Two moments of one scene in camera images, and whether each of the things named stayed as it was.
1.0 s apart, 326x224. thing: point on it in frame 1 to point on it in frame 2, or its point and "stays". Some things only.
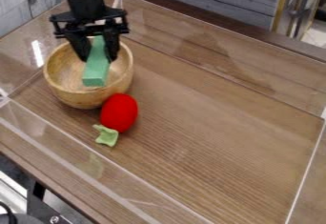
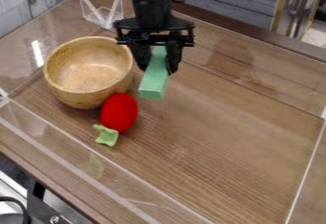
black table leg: x=36 y=206 stays
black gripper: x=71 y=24 to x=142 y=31
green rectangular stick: x=96 y=65 to x=154 y=81
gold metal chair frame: x=297 y=9 stays
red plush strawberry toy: x=119 y=116 stays
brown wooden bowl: x=63 y=73 stays
